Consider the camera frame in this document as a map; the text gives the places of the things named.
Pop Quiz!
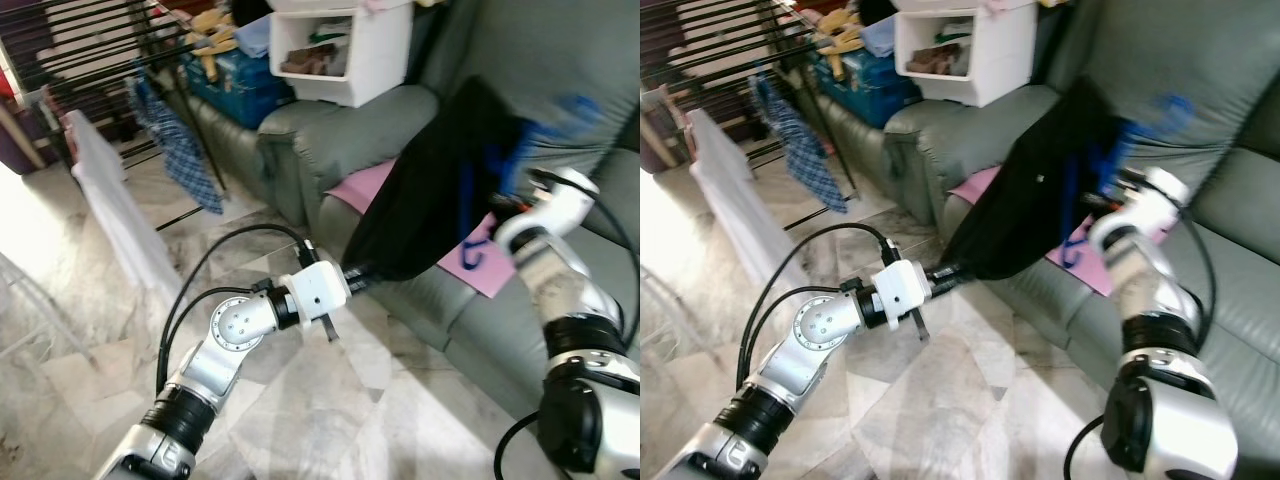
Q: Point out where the white garment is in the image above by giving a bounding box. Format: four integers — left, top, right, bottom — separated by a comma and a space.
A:
62, 108, 191, 301
685, 108, 801, 291

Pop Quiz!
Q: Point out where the blue plaid garment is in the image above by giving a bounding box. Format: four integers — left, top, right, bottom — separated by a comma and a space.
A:
755, 75, 851, 213
125, 75, 226, 216

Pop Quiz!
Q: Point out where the white plastic storage bin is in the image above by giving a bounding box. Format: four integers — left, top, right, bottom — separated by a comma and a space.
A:
893, 0, 1039, 109
268, 0, 416, 109

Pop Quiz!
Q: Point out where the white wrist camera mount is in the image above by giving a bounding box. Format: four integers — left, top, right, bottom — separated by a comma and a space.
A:
1088, 168, 1191, 246
290, 260, 353, 323
872, 258, 933, 329
495, 168, 601, 251

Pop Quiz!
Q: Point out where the large black garment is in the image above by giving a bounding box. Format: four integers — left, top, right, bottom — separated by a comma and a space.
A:
940, 75, 1131, 281
342, 75, 531, 283

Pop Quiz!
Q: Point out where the black metal drying rack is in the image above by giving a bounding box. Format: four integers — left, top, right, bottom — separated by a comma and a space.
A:
0, 0, 231, 236
640, 0, 861, 231

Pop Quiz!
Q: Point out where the brown garment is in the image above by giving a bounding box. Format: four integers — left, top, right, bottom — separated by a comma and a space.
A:
905, 45, 966, 76
280, 45, 346, 76

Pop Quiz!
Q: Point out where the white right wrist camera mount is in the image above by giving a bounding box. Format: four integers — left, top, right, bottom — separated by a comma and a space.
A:
495, 168, 601, 251
1088, 168, 1191, 246

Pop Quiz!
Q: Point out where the purple sofa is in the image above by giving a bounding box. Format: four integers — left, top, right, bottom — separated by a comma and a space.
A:
0, 95, 56, 179
640, 130, 669, 176

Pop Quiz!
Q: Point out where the pink mat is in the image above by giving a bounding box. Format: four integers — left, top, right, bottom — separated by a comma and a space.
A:
325, 160, 521, 299
950, 165, 1121, 296

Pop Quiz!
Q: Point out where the light blue towel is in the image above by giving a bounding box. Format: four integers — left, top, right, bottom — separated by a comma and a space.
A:
860, 12, 898, 56
235, 12, 273, 59

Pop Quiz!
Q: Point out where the blue hard suitcase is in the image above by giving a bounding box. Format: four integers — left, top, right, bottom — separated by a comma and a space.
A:
815, 50, 906, 129
183, 50, 296, 131

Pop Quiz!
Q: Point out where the grey-green leather sofa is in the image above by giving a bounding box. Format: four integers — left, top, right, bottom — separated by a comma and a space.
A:
160, 0, 641, 421
800, 0, 1280, 480

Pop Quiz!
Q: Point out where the blue plastic hanger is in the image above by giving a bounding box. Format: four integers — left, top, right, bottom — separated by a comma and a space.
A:
455, 95, 601, 271
1060, 95, 1196, 269

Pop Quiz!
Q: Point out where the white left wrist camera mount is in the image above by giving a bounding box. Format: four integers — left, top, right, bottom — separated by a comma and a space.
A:
872, 258, 933, 329
290, 260, 353, 323

